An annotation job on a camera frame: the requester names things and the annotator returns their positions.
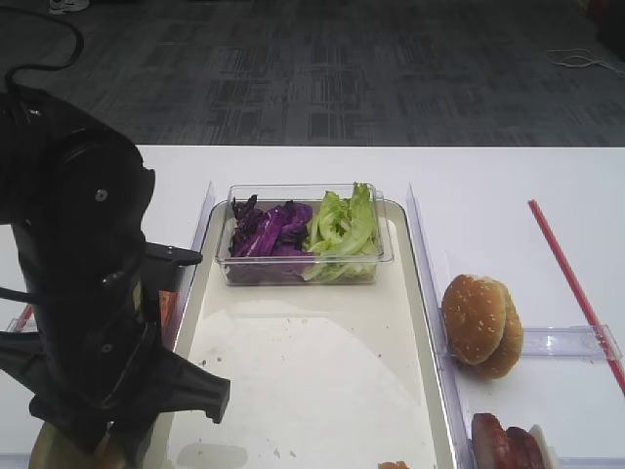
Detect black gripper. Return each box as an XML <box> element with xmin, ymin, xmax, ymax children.
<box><xmin>1</xmin><ymin>242</ymin><xmax>230</xmax><ymax>454</ymax></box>

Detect bun half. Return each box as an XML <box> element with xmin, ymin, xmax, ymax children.
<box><xmin>28</xmin><ymin>423</ymin><xmax>126</xmax><ymax>469</ymax></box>

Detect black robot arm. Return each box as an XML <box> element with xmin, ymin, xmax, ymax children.
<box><xmin>1</xmin><ymin>68</ymin><xmax>230</xmax><ymax>466</ymax></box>

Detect red tomato slices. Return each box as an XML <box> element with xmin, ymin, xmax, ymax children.
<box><xmin>158</xmin><ymin>290</ymin><xmax>178</xmax><ymax>337</ymax></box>

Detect green lettuce leaves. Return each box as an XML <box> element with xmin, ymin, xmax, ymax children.
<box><xmin>303</xmin><ymin>183</ymin><xmax>379</xmax><ymax>283</ymax></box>

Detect brown meat patty rear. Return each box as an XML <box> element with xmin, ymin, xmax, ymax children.
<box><xmin>506</xmin><ymin>426</ymin><xmax>546</xmax><ymax>469</ymax></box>

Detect left red strip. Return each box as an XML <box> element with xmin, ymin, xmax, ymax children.
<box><xmin>14</xmin><ymin>305</ymin><xmax>33</xmax><ymax>332</ymax></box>

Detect red strip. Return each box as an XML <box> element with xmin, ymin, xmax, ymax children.
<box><xmin>14</xmin><ymin>305</ymin><xmax>33</xmax><ymax>332</ymax></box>
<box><xmin>527</xmin><ymin>199</ymin><xmax>624</xmax><ymax>392</ymax></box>

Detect purple cabbage leaves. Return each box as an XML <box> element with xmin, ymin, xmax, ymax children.
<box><xmin>229</xmin><ymin>194</ymin><xmax>313</xmax><ymax>257</ymax></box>

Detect silver metal tray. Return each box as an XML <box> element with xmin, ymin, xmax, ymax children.
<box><xmin>148</xmin><ymin>202</ymin><xmax>454</xmax><ymax>468</ymax></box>

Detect clear plastic salad container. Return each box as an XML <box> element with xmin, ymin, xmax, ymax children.
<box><xmin>215</xmin><ymin>182</ymin><xmax>395</xmax><ymax>286</ymax></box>

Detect orange food scrap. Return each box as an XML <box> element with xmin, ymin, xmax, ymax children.
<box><xmin>377</xmin><ymin>460</ymin><xmax>410</xmax><ymax>469</ymax></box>

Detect sesame top bun front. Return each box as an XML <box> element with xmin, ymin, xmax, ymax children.
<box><xmin>441</xmin><ymin>275</ymin><xmax>507</xmax><ymax>365</ymax></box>

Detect sesame bun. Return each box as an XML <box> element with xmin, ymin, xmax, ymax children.
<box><xmin>441</xmin><ymin>275</ymin><xmax>507</xmax><ymax>365</ymax></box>
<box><xmin>474</xmin><ymin>280</ymin><xmax>523</xmax><ymax>379</ymax></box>

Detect white shoes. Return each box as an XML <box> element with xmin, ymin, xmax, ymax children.
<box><xmin>49</xmin><ymin>0</ymin><xmax>91</xmax><ymax>15</ymax></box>

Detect sesame top bun rear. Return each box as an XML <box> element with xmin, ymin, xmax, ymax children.
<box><xmin>474</xmin><ymin>280</ymin><xmax>523</xmax><ymax>379</ymax></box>

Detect right red strip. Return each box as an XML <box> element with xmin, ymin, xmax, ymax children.
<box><xmin>527</xmin><ymin>199</ymin><xmax>624</xmax><ymax>392</ymax></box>

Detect white plastic patty stopper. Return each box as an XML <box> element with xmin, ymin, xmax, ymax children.
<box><xmin>528</xmin><ymin>424</ymin><xmax>561</xmax><ymax>469</ymax></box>

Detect clear tomato holder rail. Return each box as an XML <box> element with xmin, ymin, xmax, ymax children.
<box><xmin>7</xmin><ymin>317</ymin><xmax>37</xmax><ymax>333</ymax></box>

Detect right clear vertical rail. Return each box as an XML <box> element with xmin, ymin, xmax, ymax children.
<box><xmin>406</xmin><ymin>184</ymin><xmax>476</xmax><ymax>468</ymax></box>

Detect clear right bun rail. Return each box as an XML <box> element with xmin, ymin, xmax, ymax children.
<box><xmin>521</xmin><ymin>324</ymin><xmax>623</xmax><ymax>362</ymax></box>

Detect clear patty holder rail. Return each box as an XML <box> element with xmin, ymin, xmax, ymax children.
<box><xmin>558</xmin><ymin>457</ymin><xmax>625</xmax><ymax>469</ymax></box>

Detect white cable on floor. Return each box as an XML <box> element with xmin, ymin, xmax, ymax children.
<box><xmin>545</xmin><ymin>47</ymin><xmax>625</xmax><ymax>77</ymax></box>

